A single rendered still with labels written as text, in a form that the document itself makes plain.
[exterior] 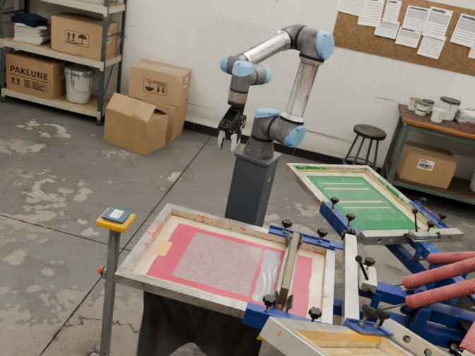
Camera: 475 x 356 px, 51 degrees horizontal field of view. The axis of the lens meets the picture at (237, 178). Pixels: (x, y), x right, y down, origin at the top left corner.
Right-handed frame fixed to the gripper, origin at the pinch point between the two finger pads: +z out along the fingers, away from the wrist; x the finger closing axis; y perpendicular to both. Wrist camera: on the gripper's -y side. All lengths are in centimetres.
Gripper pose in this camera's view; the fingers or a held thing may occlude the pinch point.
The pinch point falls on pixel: (225, 149)
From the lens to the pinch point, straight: 201.9
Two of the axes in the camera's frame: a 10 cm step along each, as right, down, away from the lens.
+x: -9.0, -3.2, 3.0
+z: -1.8, 8.9, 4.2
